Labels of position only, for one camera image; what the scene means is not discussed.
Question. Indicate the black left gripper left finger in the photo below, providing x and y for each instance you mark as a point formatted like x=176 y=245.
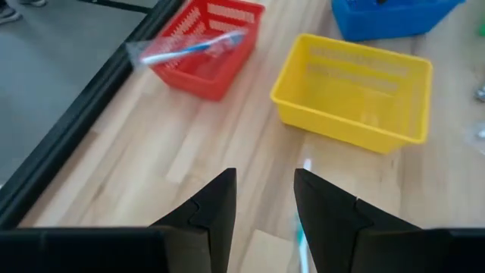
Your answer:
x=212 y=212

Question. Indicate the silver nail clipper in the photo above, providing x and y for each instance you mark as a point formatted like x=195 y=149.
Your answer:
x=481 y=93

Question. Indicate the black aluminium table frame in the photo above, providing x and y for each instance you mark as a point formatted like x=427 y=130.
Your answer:
x=76 y=121

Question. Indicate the blue plastic basket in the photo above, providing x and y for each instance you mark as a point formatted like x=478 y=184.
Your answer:
x=379 y=26

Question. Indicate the teal toothbrush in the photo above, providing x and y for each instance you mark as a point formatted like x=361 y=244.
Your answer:
x=303 y=250

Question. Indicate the red plastic basket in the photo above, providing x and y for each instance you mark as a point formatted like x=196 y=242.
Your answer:
x=212 y=81

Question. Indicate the white toothpaste tube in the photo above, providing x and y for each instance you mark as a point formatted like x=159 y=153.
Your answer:
x=479 y=136

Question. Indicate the yellow plastic basket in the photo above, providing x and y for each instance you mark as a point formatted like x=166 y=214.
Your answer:
x=341 y=125

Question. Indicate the green plastic basket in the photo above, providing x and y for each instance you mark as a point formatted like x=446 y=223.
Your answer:
x=482 y=29

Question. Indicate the blue toothbrush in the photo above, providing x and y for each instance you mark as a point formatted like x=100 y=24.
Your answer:
x=189 y=49

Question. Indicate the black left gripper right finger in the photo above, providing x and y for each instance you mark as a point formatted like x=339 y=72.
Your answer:
x=326 y=220

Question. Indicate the person's shoe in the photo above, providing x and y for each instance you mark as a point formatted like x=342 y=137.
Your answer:
x=34 y=2
x=7 y=14

